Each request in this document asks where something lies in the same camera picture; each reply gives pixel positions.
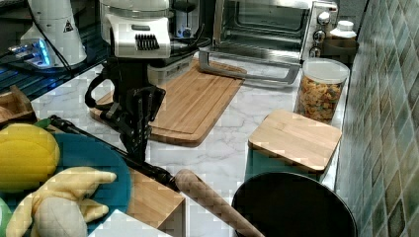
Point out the white-capped bottle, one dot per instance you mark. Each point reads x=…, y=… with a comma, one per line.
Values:
x=344, y=30

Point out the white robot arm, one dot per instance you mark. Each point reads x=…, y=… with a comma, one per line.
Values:
x=137, y=34

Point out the teal canister with bamboo lid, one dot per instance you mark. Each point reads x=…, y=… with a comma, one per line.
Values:
x=288, y=142

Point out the dark grey cup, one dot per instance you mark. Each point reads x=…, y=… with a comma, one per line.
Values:
x=342, y=50

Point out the clear pasta jar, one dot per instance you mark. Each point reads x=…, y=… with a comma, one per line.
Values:
x=320, y=88

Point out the black utensil pot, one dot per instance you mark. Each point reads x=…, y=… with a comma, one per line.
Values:
x=292, y=205

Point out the green toy fruit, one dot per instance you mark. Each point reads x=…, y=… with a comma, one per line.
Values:
x=5, y=215

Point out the yellow toy lemon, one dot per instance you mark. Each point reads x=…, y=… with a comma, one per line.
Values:
x=28, y=157

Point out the green toy leaf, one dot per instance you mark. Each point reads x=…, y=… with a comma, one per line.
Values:
x=43, y=123

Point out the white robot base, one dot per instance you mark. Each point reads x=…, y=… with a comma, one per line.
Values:
x=53, y=40

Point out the plush peeled banana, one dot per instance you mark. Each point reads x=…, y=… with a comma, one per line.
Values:
x=61, y=207

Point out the silver toaster oven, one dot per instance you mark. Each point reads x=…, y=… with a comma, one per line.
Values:
x=284, y=33

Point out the bamboo cutting board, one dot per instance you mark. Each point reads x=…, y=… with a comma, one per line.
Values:
x=193, y=103

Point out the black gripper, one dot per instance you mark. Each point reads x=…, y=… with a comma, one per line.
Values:
x=135, y=103

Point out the teal plate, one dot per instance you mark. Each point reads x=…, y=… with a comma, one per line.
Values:
x=81, y=151

